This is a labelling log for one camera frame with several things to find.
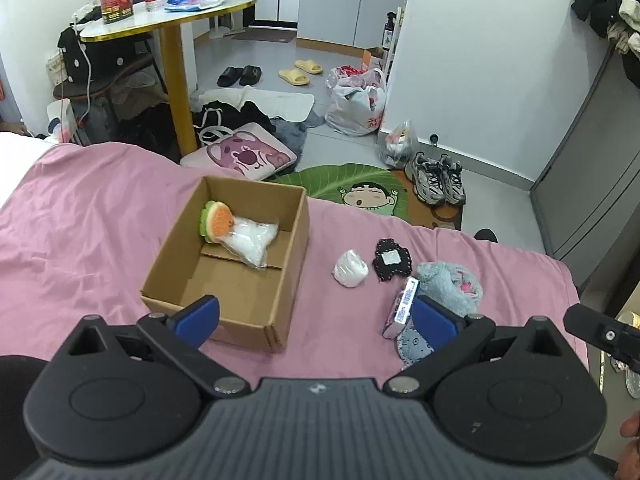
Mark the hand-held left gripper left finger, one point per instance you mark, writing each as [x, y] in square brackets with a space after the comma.
[197, 321]

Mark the beige hanging clothes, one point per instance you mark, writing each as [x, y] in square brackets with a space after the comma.
[627, 25]

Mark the blue white snack packet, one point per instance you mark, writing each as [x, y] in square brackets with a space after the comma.
[402, 307]

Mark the round table with yellow leg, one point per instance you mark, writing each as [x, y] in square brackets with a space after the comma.
[177, 85]

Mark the blue octopus plush toy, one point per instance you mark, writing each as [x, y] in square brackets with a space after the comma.
[412, 347]

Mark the white bed sheet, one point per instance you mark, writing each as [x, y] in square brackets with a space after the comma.
[20, 160]

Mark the yellow slipper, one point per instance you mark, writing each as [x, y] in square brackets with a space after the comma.
[294, 77]
[309, 66]

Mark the green leaf cartoon rug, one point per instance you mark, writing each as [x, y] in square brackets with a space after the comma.
[320, 182]

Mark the black object behind bed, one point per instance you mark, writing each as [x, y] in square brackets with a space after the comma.
[486, 236]

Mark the white plastic shopping bag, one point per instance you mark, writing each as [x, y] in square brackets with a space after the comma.
[350, 110]

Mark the person's right hand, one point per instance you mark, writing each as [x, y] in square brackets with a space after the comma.
[634, 425]

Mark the dark doormat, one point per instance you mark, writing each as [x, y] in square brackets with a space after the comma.
[265, 36]

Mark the orange cardboard box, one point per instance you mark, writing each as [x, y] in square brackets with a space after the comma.
[367, 60]

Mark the black clothes pile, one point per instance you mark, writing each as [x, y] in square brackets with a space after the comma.
[225, 112]

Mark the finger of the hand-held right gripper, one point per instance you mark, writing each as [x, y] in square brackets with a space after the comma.
[595, 327]

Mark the brown cardboard box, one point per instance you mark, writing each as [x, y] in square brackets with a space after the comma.
[240, 290]

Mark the dark spray bottle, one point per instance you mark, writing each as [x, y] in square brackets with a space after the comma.
[388, 32]

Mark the burger plush toy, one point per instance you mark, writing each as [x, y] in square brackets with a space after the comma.
[219, 220]

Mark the grey wardrobe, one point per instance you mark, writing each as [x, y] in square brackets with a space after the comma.
[590, 160]

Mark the pink bear cushion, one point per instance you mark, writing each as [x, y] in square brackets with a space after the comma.
[250, 152]

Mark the grey sneaker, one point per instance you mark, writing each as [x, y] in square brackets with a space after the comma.
[454, 180]
[425, 180]

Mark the clear plastic bag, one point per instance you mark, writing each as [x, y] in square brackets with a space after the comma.
[250, 240]

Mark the black lace patch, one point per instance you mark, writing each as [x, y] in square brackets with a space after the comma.
[392, 260]

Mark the black slipper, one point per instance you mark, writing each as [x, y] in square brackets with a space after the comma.
[229, 76]
[250, 75]

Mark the black polka dot bag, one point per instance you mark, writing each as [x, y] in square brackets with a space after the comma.
[110, 55]

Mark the white kitchen cabinet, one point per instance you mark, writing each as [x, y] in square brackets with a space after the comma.
[330, 5]

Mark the clear trash bag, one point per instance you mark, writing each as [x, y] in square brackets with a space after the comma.
[397, 147]

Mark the white floor mat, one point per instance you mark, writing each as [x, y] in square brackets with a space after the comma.
[285, 102]

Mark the pink bedsheet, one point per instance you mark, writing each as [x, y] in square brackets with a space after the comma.
[100, 235]

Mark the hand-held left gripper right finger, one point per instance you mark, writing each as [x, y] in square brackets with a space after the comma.
[434, 322]

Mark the dark chair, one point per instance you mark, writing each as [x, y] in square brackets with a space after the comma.
[75, 91]

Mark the grey fluffy plush toy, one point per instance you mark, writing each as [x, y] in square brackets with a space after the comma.
[445, 285]

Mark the red plastic bag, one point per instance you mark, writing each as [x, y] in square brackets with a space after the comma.
[345, 74]

